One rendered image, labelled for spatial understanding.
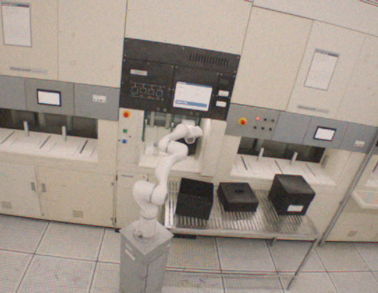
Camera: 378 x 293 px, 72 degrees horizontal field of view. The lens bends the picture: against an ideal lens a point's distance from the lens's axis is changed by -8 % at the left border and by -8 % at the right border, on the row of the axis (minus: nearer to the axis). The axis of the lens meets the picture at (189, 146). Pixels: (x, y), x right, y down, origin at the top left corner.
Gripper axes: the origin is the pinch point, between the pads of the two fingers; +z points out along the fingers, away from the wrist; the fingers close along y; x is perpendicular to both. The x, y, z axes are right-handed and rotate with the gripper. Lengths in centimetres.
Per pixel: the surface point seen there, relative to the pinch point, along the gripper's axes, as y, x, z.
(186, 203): 0, -31, -78
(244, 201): 50, -34, -65
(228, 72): 20, 61, -30
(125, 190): -52, -62, -30
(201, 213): 12, -39, -80
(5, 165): -166, -51, -30
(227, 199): 35, -34, -64
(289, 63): 67, 77, -29
